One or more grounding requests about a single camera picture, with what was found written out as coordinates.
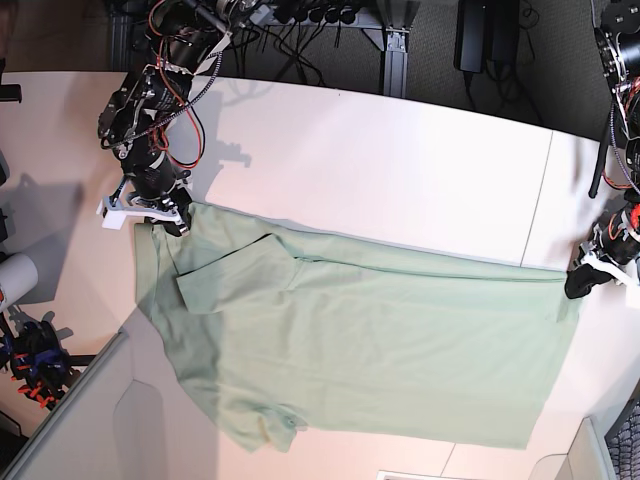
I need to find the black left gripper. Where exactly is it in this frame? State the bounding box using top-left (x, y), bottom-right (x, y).
top-left (564, 204), bottom-right (639, 299)

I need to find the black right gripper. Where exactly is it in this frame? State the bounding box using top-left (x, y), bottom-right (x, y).
top-left (120, 159), bottom-right (192, 236)

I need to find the light green T-shirt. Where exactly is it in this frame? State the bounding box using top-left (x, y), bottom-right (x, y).
top-left (134, 204), bottom-right (581, 452)

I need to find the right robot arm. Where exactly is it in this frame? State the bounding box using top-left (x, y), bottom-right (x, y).
top-left (97, 1), bottom-right (232, 236)

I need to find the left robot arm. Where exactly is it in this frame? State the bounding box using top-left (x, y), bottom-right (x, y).
top-left (564, 1), bottom-right (639, 308)

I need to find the white paper roll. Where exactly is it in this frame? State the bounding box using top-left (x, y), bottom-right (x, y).
top-left (0, 253), bottom-right (38, 312)

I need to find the dark textured object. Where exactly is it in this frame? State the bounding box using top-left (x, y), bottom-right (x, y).
top-left (605, 401), bottom-right (639, 480)

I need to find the black blue orange device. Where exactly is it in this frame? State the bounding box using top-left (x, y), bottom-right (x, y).
top-left (1, 315), bottom-right (95, 411)

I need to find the black power strip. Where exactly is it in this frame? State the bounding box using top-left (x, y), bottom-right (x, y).
top-left (268, 0), bottom-right (374, 26)

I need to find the black power adapter brick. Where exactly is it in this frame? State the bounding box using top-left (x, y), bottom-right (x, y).
top-left (454, 0), bottom-right (520, 73)

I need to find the aluminium table leg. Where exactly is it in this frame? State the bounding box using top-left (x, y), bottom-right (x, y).
top-left (361, 0), bottom-right (421, 99)

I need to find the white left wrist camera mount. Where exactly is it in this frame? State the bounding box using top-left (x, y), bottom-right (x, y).
top-left (575, 242), bottom-right (639, 288)

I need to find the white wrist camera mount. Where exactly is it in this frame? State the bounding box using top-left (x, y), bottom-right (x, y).
top-left (575, 242), bottom-right (639, 288)
top-left (96, 196), bottom-right (184, 230)

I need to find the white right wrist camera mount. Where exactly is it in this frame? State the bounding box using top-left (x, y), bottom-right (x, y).
top-left (96, 196), bottom-right (184, 230)

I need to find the black cable bundle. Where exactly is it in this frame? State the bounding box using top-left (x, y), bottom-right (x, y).
top-left (214, 14), bottom-right (351, 89)

